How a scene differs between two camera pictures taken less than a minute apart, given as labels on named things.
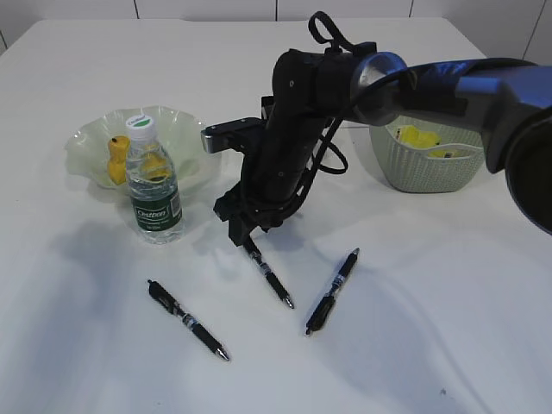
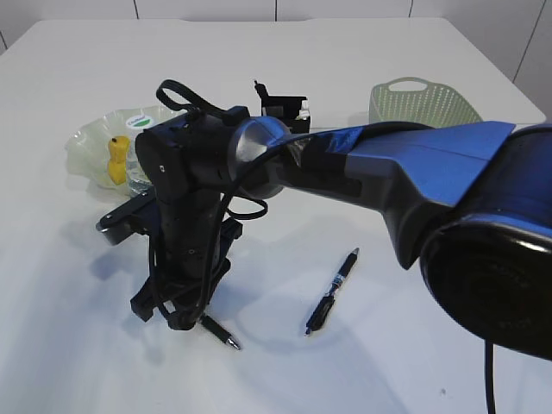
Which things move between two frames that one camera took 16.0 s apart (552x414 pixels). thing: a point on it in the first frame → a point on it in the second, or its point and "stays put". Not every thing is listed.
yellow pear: [116, 167] stays put
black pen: [248, 246] → [260, 89]
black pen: [324, 305] stays put
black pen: [172, 305] → [219, 331]
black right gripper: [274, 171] → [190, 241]
